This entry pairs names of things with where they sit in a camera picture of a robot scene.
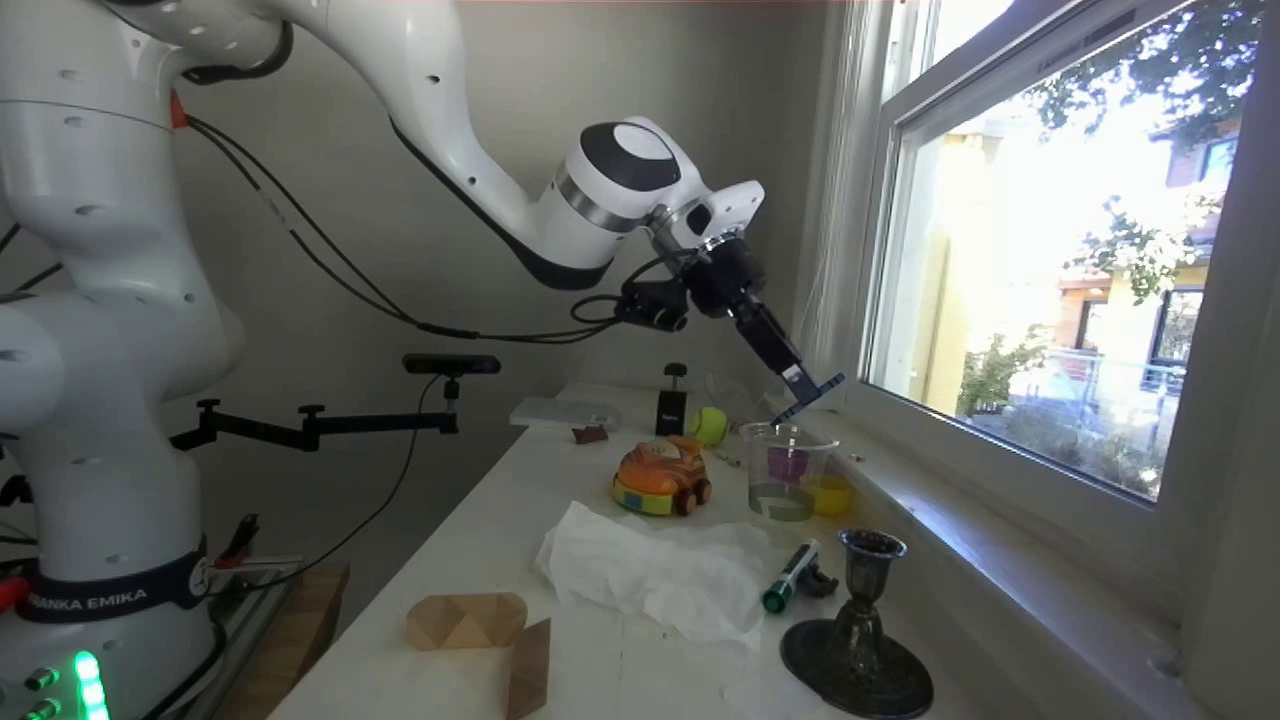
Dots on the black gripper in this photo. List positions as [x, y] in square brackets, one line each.
[727, 277]

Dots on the wooden board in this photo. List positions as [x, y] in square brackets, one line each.
[286, 637]

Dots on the dark metal candlestick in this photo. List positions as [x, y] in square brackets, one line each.
[856, 641]

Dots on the black marker cap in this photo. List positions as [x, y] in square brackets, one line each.
[819, 581]

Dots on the clear glass cup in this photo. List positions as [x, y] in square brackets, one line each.
[790, 490]

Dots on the green marker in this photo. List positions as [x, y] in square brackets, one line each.
[787, 579]

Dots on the dark blue crayon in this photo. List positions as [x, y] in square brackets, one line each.
[823, 388]

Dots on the small brown block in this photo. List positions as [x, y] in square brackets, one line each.
[590, 434]

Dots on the small black bottle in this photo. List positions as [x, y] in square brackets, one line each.
[672, 401]

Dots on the small yellow object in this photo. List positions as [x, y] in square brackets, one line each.
[835, 499]

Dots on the crumpled white paper towel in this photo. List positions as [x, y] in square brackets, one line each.
[652, 574]

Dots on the yellow-green tennis ball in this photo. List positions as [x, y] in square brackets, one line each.
[708, 427]

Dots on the toy hamburger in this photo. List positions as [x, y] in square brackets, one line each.
[661, 477]

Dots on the black camera on mount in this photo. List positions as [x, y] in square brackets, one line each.
[455, 363]

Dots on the purple object in cup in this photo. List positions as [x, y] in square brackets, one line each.
[787, 465]

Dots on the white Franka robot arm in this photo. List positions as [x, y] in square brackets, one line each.
[105, 267]

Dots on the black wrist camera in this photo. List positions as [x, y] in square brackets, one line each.
[652, 307]

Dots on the white window frame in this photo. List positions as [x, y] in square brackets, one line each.
[904, 112]

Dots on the brown cardboard box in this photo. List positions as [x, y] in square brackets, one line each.
[467, 622]

